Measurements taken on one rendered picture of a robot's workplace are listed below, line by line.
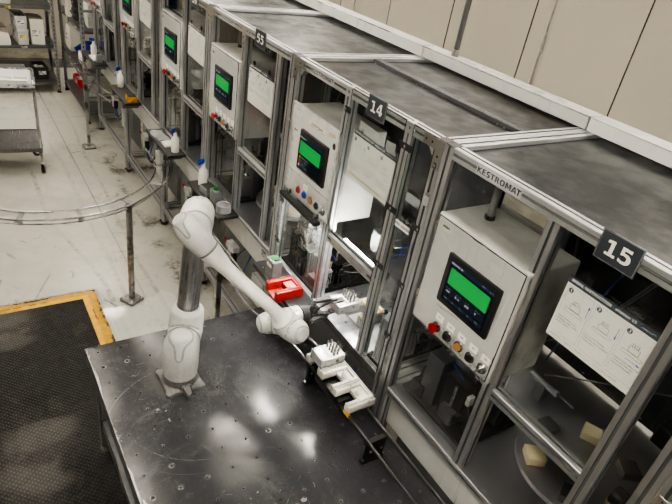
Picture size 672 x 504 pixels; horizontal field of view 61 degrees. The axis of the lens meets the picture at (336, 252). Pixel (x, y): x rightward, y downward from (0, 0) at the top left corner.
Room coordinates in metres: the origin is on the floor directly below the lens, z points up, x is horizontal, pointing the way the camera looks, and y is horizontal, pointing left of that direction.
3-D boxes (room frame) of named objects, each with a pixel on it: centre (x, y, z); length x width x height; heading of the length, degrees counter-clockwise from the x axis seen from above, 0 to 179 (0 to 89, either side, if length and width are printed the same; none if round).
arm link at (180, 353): (1.92, 0.61, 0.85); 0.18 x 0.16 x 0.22; 11
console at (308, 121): (2.62, 0.11, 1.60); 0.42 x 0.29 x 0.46; 37
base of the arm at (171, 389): (1.89, 0.59, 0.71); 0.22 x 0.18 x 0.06; 37
